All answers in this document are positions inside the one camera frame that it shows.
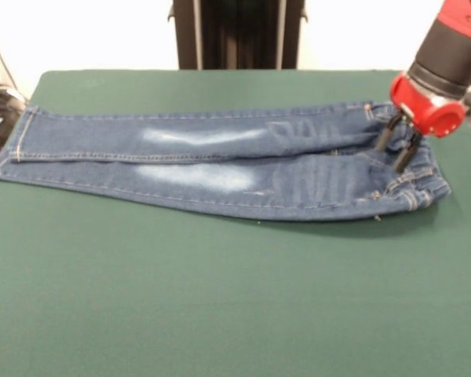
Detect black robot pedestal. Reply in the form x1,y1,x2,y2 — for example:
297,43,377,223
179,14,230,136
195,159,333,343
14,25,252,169
166,0,310,71

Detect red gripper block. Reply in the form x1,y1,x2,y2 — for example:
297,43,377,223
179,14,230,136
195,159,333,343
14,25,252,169
374,72,466,174

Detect dark green table cloth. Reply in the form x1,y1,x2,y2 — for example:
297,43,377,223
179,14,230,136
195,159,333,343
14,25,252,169
0,68,471,377

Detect blue denim jeans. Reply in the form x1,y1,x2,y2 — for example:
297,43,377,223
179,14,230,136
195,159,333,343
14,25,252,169
0,101,453,224

